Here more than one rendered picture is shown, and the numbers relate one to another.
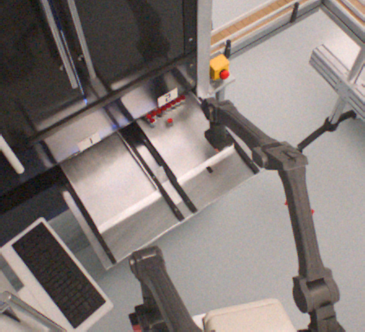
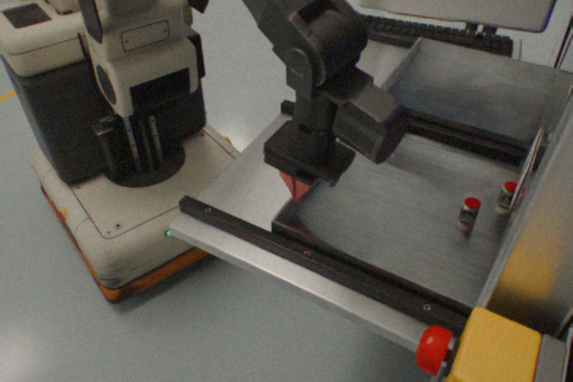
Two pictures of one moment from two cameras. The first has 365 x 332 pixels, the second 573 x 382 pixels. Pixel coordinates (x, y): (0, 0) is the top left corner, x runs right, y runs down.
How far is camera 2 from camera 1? 187 cm
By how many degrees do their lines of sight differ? 73
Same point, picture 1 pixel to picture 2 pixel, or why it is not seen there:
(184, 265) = (306, 355)
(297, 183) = not seen: outside the picture
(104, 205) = (441, 73)
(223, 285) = (231, 354)
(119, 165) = (483, 123)
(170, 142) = (429, 192)
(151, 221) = not seen: hidden behind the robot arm
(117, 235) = (384, 55)
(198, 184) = not seen: hidden behind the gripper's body
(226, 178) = (255, 174)
